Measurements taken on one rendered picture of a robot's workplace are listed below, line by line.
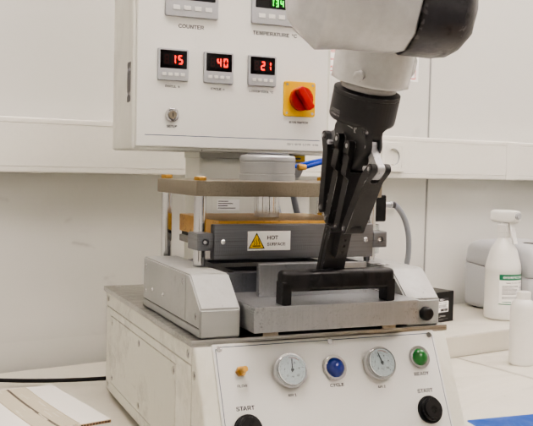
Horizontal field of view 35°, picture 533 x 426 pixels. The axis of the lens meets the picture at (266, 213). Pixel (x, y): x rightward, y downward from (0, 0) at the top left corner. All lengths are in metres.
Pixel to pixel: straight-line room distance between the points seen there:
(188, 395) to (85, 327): 0.69
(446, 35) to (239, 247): 0.41
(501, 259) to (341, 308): 1.00
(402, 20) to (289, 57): 0.57
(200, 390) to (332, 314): 0.18
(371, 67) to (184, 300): 0.36
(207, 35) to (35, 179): 0.48
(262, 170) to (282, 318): 0.26
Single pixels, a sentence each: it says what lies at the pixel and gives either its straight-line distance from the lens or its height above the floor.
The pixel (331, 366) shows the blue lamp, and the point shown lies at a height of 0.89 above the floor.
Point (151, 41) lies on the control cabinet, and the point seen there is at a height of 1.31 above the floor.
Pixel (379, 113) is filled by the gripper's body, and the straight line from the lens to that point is 0.92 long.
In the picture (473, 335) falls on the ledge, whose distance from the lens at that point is 1.81.
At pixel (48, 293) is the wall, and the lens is 1.63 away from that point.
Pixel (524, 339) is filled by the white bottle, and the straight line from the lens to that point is 1.74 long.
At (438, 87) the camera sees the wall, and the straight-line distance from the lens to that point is 2.15.
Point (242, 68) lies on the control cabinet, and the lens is 1.32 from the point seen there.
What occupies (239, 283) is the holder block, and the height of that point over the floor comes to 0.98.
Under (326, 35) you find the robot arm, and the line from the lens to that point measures 0.79.
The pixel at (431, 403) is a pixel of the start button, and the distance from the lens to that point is 1.07.
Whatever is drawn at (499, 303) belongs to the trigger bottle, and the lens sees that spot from 1.98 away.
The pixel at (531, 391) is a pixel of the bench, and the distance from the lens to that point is 1.56.
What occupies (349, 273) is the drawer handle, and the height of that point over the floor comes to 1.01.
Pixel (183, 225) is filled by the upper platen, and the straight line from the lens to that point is 1.22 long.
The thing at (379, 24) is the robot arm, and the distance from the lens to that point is 0.79.
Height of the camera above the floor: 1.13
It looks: 3 degrees down
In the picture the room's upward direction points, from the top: 1 degrees clockwise
